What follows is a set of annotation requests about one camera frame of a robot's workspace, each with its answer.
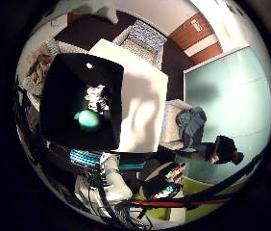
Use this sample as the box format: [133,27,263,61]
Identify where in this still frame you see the zebra striped plush toy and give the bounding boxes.
[84,84,111,114]

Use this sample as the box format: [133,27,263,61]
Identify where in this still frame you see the black square container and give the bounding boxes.
[38,52,125,152]

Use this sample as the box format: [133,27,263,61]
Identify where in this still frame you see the white speckled seat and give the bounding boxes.
[159,99,194,152]

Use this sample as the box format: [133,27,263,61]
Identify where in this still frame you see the teal storage drawers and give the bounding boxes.
[118,162,147,171]

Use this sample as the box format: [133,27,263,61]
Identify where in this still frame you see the blue cloth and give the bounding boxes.
[175,106,208,150]

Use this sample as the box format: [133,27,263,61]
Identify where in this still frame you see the teal parts organiser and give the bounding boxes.
[69,148,102,167]

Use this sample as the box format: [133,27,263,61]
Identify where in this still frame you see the box of colourful markers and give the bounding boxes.
[141,162,187,201]

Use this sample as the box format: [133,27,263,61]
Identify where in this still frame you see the blue patterned cushion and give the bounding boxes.
[120,19,168,70]

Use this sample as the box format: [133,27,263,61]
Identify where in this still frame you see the seated person with dark hair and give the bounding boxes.
[186,134,245,167]

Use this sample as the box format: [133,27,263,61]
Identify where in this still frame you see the yellow green floor mat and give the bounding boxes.
[135,177,235,223]

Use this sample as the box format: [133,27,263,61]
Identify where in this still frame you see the brown wooden door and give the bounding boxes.
[168,13,224,65]

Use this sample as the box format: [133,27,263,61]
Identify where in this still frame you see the beige crumpled cloth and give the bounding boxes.
[26,44,57,87]

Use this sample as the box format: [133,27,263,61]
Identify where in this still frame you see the red cable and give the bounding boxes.
[130,197,231,208]

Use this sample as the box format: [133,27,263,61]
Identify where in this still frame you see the bundle of black wires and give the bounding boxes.
[86,172,153,231]

